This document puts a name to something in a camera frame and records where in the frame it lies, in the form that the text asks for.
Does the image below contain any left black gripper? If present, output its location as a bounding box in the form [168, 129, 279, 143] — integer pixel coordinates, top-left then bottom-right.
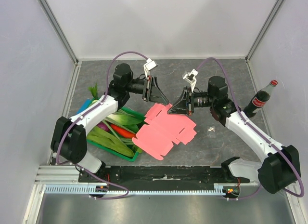
[126, 76, 169, 105]

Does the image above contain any pink paper box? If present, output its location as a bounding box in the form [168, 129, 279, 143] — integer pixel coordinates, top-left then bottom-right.
[132, 104, 196, 160]

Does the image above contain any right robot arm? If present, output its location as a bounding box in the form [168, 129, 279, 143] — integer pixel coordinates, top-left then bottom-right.
[168, 74, 304, 197]

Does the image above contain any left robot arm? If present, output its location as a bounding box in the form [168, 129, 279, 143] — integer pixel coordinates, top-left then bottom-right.
[51, 63, 169, 182]

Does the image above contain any green plastic basket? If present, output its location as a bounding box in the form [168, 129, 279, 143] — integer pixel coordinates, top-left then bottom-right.
[86, 105, 146, 162]

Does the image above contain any small clear plastic bag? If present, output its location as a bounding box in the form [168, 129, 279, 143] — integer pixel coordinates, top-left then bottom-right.
[207, 126, 216, 138]

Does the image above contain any orange carrot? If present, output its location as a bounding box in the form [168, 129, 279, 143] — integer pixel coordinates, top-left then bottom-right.
[110, 124, 136, 139]

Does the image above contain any purple onion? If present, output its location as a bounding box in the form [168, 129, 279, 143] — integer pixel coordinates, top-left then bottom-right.
[97, 122, 110, 132]

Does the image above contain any green leafy vegetable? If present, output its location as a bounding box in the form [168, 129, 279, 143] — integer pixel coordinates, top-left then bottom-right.
[87, 113, 145, 158]

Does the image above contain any blue flat board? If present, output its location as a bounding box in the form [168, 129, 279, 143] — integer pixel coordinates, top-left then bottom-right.
[77, 99, 92, 114]

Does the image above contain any cola glass bottle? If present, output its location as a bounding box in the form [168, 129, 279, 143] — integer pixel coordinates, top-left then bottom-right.
[244, 80, 278, 118]

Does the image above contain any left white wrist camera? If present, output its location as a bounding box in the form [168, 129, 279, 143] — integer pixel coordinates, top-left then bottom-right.
[143, 58, 157, 77]

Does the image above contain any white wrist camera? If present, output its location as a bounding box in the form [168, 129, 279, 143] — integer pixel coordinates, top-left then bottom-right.
[143, 58, 157, 77]
[182, 69, 199, 92]

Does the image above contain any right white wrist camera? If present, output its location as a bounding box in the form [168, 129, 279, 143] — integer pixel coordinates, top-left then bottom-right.
[182, 69, 199, 92]

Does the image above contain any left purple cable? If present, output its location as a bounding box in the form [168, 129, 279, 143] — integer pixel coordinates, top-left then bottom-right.
[56, 50, 150, 199]

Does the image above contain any purple cable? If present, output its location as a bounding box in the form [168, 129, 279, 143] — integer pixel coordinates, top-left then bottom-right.
[196, 57, 305, 202]
[56, 50, 150, 199]

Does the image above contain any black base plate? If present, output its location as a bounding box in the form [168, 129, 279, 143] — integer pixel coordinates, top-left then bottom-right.
[78, 165, 251, 191]

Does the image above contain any grey cable duct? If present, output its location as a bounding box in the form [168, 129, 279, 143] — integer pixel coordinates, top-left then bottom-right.
[45, 184, 226, 196]

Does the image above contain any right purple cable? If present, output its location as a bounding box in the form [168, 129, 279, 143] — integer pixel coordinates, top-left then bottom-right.
[196, 57, 305, 202]

